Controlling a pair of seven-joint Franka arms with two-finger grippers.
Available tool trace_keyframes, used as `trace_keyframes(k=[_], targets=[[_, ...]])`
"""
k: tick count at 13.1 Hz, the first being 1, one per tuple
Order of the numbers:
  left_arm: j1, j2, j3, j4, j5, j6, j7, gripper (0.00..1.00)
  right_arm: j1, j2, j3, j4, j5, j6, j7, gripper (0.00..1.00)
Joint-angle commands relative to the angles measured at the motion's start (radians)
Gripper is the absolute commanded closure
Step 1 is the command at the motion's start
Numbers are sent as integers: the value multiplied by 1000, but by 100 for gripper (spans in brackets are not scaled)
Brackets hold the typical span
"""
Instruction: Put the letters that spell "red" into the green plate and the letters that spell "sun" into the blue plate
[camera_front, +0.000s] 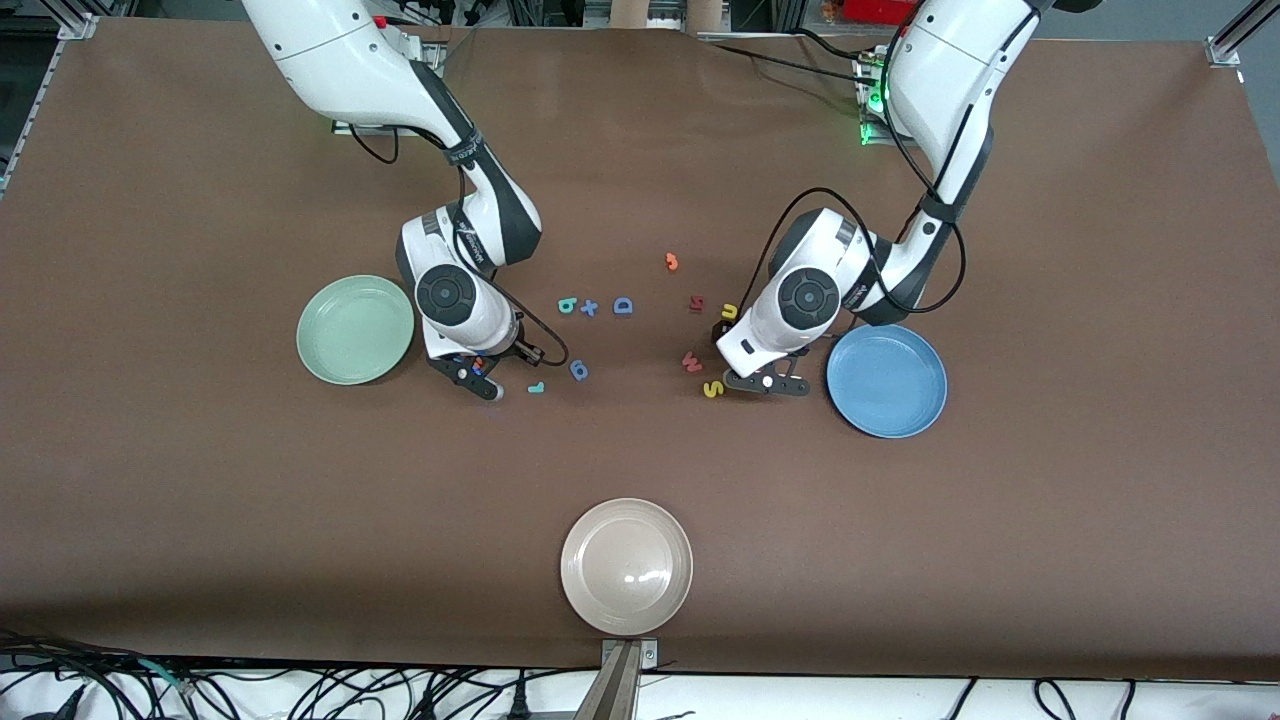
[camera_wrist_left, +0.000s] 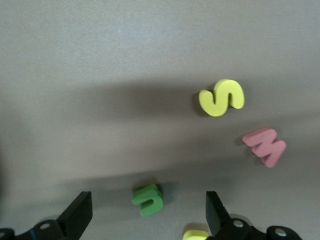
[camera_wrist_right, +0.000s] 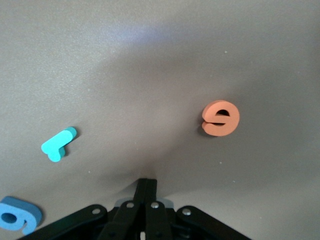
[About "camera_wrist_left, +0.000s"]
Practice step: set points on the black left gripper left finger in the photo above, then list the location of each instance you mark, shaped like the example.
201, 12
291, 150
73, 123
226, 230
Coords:
72, 220

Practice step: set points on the green foam letter u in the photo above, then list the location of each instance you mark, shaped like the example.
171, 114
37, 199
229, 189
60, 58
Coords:
152, 208

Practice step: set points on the yellow foam letter S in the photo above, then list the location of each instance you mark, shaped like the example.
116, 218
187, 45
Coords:
217, 107

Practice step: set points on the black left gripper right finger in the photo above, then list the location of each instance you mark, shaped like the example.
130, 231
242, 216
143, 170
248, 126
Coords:
220, 225

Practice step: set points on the yellow foam letter u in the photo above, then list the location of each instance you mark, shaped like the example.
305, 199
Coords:
193, 236

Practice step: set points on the pink foam letter W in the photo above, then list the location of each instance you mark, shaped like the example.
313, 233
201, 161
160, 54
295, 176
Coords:
271, 155

